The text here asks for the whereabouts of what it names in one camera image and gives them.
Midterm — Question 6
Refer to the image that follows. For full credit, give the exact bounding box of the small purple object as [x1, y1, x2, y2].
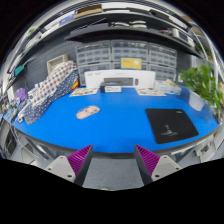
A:
[15, 87, 29, 103]

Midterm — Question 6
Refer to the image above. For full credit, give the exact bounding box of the beige framed crate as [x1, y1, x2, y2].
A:
[46, 54, 69, 74]

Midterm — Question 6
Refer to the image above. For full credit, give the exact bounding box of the black mouse pad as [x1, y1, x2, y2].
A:
[145, 108, 200, 145]

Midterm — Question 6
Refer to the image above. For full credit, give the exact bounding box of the long white keyboard box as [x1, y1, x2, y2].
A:
[84, 69, 157, 89]

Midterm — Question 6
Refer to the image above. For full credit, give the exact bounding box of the red checked cloth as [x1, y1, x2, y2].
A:
[33, 60, 79, 101]

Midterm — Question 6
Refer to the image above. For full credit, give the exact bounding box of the printed picture sheet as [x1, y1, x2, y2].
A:
[69, 87, 100, 98]
[135, 87, 167, 97]

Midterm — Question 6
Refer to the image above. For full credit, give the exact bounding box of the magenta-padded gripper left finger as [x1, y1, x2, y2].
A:
[44, 144, 94, 187]

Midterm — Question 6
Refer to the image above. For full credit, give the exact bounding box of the dark wall shelf unit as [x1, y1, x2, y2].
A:
[6, 1, 214, 68]

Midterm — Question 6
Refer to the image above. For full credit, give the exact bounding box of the green plant in white pot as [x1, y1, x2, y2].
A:
[178, 61, 224, 118]

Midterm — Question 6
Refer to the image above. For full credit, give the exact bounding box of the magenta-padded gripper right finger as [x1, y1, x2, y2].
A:
[134, 144, 183, 186]

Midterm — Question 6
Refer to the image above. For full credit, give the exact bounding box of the yellow flat box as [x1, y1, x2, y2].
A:
[120, 57, 143, 70]

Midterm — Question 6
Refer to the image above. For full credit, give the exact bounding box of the clear plastic glove box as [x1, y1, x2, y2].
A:
[156, 79, 183, 96]

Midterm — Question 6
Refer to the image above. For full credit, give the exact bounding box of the small black labelled box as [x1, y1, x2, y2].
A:
[99, 82, 123, 94]

